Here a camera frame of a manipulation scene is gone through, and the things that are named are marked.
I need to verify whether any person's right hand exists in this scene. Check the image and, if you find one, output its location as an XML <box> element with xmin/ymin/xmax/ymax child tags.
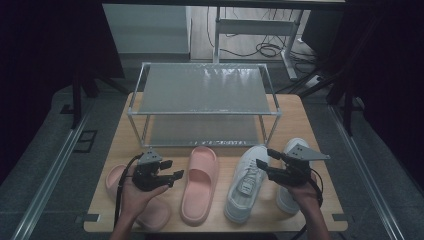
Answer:
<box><xmin>285</xmin><ymin>169</ymin><xmax>323</xmax><ymax>210</ymax></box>

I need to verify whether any person's left hand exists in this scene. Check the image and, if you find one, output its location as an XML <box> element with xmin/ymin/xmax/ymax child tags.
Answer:
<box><xmin>120</xmin><ymin>164</ymin><xmax>170</xmax><ymax>222</ymax></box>

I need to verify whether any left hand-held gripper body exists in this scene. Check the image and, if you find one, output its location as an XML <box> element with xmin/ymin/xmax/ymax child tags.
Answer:
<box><xmin>132</xmin><ymin>148</ymin><xmax>168</xmax><ymax>193</ymax></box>

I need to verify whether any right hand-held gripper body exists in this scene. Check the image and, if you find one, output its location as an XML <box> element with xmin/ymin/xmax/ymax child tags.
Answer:
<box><xmin>268</xmin><ymin>144</ymin><xmax>331</xmax><ymax>188</ymax></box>

